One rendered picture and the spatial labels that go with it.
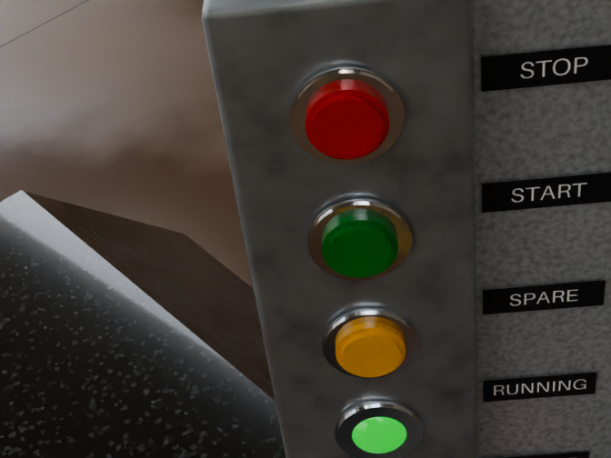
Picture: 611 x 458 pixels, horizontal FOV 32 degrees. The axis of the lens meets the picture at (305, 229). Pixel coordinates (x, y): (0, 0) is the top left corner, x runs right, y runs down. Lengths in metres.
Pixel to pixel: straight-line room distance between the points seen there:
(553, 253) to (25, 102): 2.96
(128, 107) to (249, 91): 2.82
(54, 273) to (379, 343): 0.97
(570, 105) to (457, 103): 0.05
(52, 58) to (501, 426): 3.09
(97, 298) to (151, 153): 1.67
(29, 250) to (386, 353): 1.02
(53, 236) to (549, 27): 1.10
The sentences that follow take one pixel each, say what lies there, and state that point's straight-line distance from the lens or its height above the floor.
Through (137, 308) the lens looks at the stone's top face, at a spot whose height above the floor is 0.80.
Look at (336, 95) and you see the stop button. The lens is 0.33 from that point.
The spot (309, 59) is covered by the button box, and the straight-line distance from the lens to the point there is 0.33.
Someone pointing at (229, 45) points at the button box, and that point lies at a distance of 0.33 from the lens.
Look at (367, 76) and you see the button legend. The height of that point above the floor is 1.47.
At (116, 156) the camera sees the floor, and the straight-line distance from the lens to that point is 2.96.
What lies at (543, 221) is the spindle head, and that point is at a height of 1.39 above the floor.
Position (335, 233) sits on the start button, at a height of 1.41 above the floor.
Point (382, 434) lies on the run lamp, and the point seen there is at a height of 1.30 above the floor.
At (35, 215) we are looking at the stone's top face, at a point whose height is 0.80.
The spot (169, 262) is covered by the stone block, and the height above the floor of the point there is 0.69.
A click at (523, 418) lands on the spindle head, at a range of 0.47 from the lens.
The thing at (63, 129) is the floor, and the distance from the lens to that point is 3.13.
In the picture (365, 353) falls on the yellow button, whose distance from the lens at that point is 0.40.
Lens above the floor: 1.64
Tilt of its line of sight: 39 degrees down
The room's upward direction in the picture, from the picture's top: 8 degrees counter-clockwise
